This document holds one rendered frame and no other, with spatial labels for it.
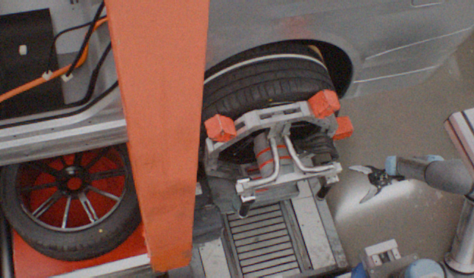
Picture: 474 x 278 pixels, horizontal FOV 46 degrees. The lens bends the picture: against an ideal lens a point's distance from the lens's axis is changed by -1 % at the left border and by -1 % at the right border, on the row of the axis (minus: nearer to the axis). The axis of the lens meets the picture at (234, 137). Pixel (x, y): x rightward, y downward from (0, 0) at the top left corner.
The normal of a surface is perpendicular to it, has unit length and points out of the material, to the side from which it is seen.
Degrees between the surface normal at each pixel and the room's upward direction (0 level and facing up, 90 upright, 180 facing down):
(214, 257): 0
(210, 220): 0
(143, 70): 90
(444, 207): 0
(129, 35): 90
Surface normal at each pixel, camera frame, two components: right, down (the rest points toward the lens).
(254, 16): 0.26, 0.87
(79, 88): 0.04, -0.44
